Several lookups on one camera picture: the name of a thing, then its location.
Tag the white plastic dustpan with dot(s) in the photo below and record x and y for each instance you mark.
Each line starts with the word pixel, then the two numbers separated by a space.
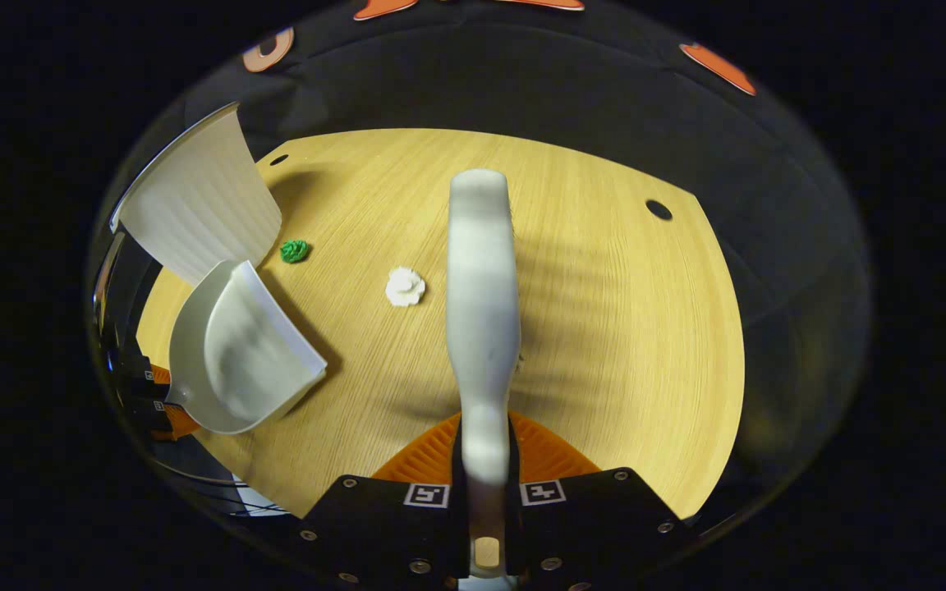
pixel 251 361

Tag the small white broom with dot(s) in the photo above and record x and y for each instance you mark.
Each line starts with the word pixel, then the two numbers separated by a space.
pixel 483 304

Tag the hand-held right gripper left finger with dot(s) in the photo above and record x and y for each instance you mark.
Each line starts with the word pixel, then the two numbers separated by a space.
pixel 383 533

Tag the green paper scrap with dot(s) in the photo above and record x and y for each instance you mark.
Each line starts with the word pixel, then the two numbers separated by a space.
pixel 295 251

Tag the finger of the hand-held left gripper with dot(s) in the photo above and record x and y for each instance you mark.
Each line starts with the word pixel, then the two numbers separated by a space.
pixel 149 414
pixel 140 373

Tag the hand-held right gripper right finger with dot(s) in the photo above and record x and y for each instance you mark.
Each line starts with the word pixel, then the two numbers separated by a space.
pixel 596 525

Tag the white ribbed garbage bin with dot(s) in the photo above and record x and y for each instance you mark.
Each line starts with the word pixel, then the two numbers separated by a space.
pixel 198 205

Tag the white paper scrap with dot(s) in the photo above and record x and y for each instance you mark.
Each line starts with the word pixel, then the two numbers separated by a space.
pixel 405 287

